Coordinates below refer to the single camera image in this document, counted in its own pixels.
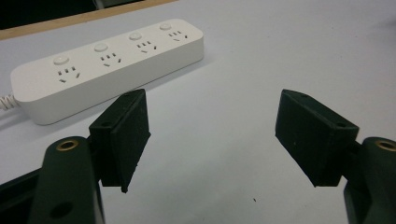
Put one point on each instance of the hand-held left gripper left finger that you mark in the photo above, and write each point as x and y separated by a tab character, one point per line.
120	146

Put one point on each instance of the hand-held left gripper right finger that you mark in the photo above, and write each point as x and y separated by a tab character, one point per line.
314	137

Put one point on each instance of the white power strip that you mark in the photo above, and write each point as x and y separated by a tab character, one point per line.
102	68

